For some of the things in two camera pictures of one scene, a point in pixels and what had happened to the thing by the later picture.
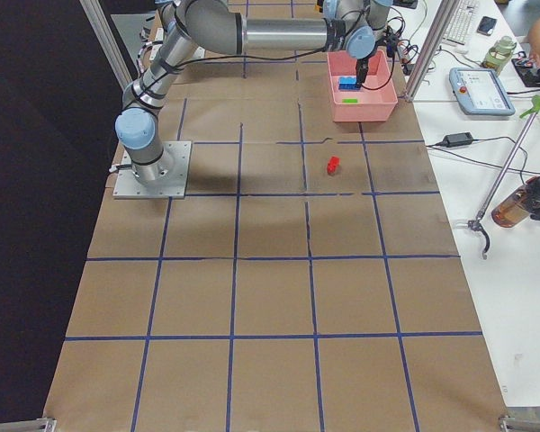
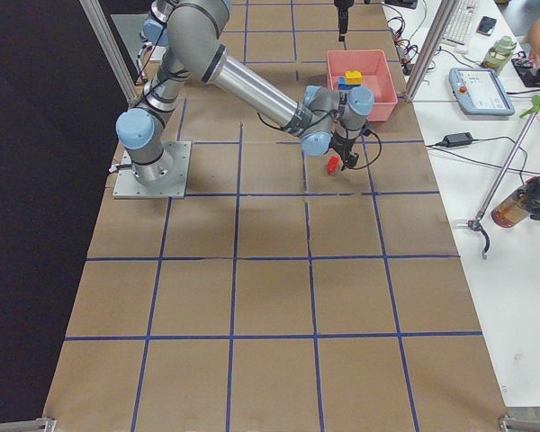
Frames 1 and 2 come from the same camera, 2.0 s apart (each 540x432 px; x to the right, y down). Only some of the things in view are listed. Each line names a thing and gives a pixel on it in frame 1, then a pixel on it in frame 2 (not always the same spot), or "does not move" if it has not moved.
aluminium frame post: (431, 49) does not move
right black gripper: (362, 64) -> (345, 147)
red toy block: (333, 162) does not move
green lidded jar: (499, 57) does not move
